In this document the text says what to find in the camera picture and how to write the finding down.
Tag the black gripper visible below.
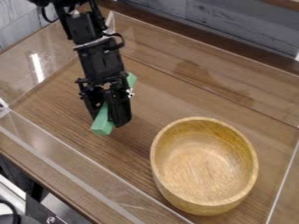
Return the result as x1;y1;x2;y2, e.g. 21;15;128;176
74;36;132;128

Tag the black metal table frame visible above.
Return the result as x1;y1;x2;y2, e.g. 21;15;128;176
0;156;90;224

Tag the black cable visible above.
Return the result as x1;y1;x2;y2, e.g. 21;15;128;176
0;199;21;224

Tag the clear acrylic corner bracket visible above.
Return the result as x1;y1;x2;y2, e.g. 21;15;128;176
104;10;116;34

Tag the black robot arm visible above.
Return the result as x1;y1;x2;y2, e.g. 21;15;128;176
28;0;132;127

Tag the clear acrylic tray wall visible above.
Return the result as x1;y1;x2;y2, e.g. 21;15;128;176
0;14;299;224

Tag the brown wooden bowl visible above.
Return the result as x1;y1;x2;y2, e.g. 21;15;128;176
149;116;259;216

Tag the green rectangular block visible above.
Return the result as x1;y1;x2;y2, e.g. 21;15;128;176
89;73;137;136

